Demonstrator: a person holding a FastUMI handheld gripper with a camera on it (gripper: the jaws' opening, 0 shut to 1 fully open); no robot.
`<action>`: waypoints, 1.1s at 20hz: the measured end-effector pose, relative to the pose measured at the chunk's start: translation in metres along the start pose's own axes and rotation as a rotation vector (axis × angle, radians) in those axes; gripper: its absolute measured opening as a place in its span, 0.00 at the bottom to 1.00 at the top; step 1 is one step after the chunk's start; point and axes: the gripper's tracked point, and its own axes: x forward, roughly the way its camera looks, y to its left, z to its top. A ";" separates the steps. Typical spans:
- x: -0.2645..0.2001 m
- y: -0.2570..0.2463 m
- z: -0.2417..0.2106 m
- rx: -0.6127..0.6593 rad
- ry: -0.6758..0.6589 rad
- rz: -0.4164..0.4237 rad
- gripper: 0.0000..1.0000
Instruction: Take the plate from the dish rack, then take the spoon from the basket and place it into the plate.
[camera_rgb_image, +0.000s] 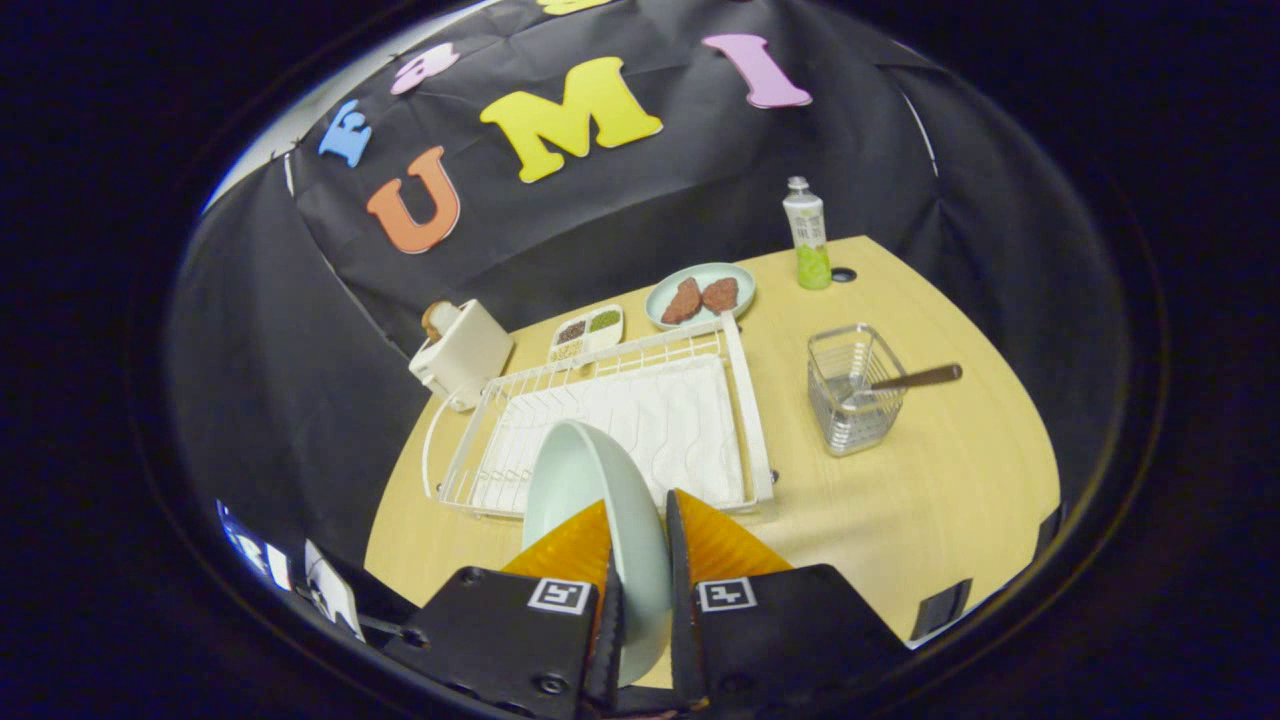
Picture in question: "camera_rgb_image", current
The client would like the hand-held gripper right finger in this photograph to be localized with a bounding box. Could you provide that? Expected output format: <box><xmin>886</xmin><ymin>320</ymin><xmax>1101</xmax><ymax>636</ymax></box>
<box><xmin>665</xmin><ymin>488</ymin><xmax>911</xmax><ymax>717</ymax></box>

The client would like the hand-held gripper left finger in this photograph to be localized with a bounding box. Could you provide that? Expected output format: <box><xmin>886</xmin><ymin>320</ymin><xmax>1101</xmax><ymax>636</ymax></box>
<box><xmin>383</xmin><ymin>498</ymin><xmax>627</xmax><ymax>720</ymax></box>

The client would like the pale green plate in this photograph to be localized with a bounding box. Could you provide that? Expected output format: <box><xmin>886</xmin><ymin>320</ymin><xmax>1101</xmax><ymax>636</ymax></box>
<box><xmin>522</xmin><ymin>420</ymin><xmax>673</xmax><ymax>689</ymax></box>

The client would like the clear wire basket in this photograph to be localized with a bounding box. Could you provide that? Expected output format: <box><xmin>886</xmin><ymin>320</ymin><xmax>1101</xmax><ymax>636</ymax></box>
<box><xmin>807</xmin><ymin>323</ymin><xmax>909</xmax><ymax>458</ymax></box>

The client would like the white wire dish rack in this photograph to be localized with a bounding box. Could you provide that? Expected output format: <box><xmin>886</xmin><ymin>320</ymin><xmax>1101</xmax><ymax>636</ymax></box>
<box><xmin>422</xmin><ymin>312</ymin><xmax>776</xmax><ymax>521</ymax></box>

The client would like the brown-handled metal spoon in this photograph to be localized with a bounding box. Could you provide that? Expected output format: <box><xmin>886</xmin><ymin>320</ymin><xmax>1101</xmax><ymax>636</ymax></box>
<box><xmin>845</xmin><ymin>363</ymin><xmax>964</xmax><ymax>403</ymax></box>

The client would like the green plate with meat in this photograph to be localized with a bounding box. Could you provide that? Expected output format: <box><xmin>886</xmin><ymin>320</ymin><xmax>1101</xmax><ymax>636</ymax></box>
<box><xmin>645</xmin><ymin>262</ymin><xmax>757</xmax><ymax>331</ymax></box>

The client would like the white toaster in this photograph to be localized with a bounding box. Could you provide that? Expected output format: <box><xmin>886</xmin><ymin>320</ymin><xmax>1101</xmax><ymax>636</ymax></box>
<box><xmin>408</xmin><ymin>298</ymin><xmax>515</xmax><ymax>413</ymax></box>

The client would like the white divided seasoning tray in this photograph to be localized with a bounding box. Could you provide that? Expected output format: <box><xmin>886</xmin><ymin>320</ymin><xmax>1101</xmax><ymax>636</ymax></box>
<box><xmin>547</xmin><ymin>304</ymin><xmax>625</xmax><ymax>365</ymax></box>

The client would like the green and white bottle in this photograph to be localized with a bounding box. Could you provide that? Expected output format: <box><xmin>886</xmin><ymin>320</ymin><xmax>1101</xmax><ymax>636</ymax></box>
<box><xmin>782</xmin><ymin>177</ymin><xmax>833</xmax><ymax>291</ymax></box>

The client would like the black backdrop cloth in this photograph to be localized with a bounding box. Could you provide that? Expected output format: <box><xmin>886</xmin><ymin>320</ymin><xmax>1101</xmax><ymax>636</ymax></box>
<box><xmin>165</xmin><ymin>0</ymin><xmax>1121</xmax><ymax>571</ymax></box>

